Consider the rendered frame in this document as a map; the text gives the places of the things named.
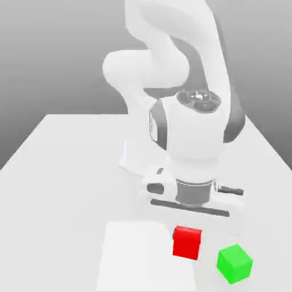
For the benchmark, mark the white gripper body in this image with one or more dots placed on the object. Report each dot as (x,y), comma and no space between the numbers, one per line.
(194,208)

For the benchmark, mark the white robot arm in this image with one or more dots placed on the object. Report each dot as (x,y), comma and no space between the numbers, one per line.
(196,141)

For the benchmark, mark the small red cube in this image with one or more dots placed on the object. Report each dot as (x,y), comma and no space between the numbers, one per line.
(186,245)

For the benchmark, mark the small green cube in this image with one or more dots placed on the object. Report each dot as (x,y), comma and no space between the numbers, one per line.
(235,264)

